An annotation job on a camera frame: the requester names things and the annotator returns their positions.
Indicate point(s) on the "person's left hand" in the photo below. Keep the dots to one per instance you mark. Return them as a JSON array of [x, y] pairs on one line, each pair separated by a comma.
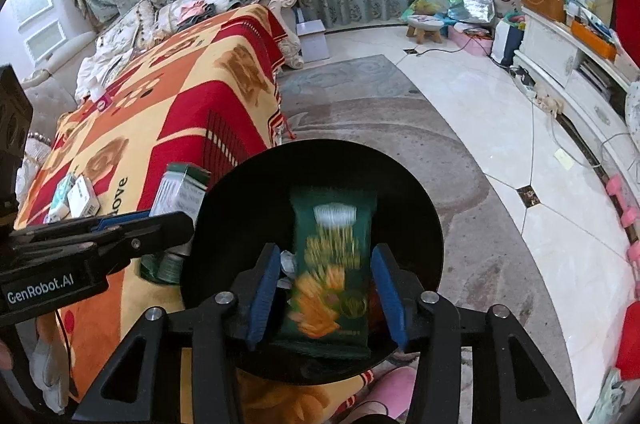
[[50, 369]]

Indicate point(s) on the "white tv cabinet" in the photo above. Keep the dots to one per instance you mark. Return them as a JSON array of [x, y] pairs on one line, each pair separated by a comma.
[[550, 48]]

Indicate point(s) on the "white cloth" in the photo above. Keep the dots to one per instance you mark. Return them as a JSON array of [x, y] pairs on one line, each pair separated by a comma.
[[100, 63]]

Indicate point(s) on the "silver foil bag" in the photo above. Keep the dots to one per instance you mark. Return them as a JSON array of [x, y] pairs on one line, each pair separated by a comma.
[[472, 1]]

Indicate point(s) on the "orange box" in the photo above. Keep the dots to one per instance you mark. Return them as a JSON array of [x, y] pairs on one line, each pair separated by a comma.
[[592, 37]]

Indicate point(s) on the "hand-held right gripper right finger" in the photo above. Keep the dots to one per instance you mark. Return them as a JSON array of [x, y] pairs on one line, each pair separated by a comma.
[[390, 299]]

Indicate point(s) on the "small green white box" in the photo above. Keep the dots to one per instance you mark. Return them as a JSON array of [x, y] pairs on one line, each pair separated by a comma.
[[60, 199]]

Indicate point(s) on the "grey tufted sofa back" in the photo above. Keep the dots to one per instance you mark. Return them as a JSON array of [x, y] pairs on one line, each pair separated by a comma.
[[45, 96]]

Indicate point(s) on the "black trash bin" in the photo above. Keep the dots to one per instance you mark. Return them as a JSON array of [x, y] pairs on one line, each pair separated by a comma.
[[325, 168]]

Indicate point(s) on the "red plastic object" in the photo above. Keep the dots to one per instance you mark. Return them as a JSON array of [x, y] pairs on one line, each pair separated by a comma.
[[629, 334]]

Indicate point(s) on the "white cardboard box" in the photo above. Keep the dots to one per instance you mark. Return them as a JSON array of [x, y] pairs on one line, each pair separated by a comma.
[[312, 41]]

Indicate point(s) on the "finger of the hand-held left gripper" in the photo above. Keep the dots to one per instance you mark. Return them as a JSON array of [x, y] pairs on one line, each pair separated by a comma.
[[120, 220], [145, 236]]

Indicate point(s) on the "cream bolster pillow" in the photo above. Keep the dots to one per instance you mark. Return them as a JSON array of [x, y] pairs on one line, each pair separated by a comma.
[[32, 153]]

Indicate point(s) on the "green yellow printed bag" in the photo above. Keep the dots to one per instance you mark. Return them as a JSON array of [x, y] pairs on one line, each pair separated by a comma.
[[425, 5]]

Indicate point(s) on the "white shopping bag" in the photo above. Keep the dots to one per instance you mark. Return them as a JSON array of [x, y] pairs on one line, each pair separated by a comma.
[[506, 41]]

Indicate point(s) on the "pink plastic basin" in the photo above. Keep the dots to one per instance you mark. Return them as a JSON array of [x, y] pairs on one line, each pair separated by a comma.
[[472, 46]]

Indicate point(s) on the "green white carton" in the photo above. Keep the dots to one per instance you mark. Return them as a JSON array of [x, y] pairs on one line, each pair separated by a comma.
[[180, 189]]

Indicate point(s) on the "white bottle pink label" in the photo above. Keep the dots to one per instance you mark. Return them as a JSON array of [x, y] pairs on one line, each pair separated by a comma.
[[100, 96]]

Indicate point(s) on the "small wooden stool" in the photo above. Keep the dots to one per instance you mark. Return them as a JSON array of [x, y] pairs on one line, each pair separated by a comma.
[[425, 21]]

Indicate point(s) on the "green snack packet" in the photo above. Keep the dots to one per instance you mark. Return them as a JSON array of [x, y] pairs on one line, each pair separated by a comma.
[[325, 279]]

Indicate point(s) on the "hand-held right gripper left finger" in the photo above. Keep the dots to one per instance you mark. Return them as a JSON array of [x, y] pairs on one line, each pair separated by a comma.
[[265, 299]]

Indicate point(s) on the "crumpled white wrapper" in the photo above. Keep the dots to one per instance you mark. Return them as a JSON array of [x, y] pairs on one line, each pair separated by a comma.
[[287, 266]]

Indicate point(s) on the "printed blanket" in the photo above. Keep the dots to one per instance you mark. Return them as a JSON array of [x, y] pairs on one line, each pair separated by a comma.
[[165, 103]]

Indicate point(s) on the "cream embroidered pillow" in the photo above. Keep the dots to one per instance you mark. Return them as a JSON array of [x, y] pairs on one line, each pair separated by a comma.
[[130, 21]]

